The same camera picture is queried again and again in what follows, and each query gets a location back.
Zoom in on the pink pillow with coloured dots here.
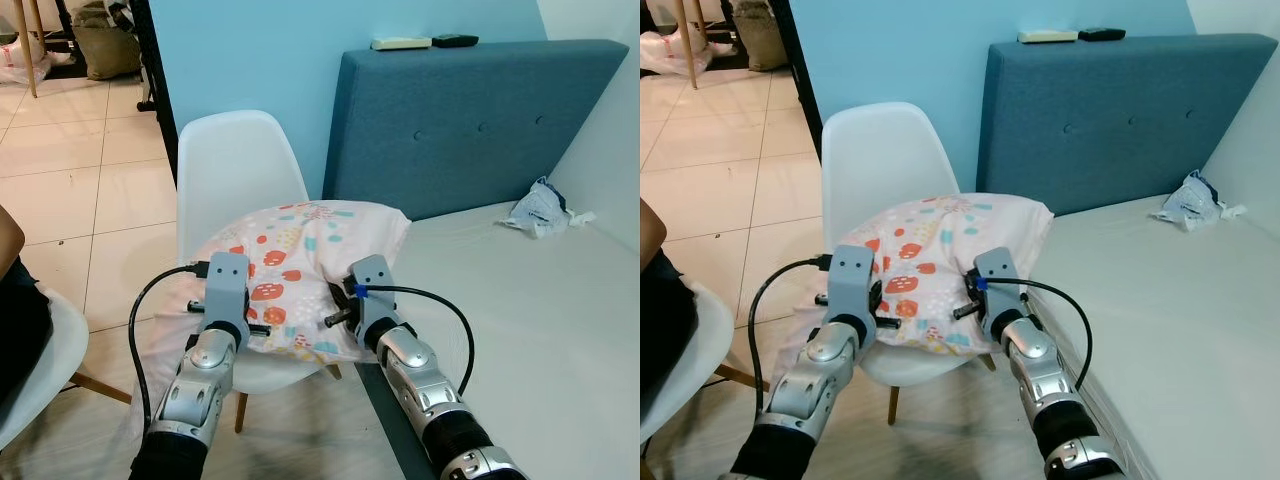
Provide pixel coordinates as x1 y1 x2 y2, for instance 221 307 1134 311
130 200 413 369
775 193 1054 371

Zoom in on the white plastic shell chair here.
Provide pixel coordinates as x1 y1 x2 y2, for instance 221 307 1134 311
820 102 1001 426
175 110 346 433
0 288 131 451
640 280 766 451

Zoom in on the white bed mattress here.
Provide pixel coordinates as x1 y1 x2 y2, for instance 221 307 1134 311
355 190 641 480
1030 180 1280 480

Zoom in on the crumpled blue white bag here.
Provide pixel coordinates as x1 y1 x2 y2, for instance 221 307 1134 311
1150 170 1246 233
497 177 599 239

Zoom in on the blue tufted headboard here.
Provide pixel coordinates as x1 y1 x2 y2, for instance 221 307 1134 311
975 33 1279 216
322 38 631 223

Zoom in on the brown fabric sack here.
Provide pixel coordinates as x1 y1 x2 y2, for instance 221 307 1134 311
735 0 791 71
70 0 141 81

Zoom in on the wooden table leg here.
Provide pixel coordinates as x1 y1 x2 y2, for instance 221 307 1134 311
22 0 39 99
675 0 698 89

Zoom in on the white red plastic bag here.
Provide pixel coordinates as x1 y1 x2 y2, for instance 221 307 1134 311
0 35 51 86
640 30 701 76

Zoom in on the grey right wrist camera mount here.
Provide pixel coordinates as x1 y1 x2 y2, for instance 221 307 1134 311
345 255 396 331
975 247 1023 321

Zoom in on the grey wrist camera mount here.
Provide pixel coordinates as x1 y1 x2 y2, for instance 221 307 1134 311
975 247 1023 321
203 252 251 326
825 245 873 321
345 255 396 331

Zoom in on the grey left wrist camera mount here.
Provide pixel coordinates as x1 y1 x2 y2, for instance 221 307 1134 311
825 245 873 321
203 252 251 326

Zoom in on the black door frame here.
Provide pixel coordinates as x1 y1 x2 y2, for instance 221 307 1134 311
128 0 179 181
770 0 823 176

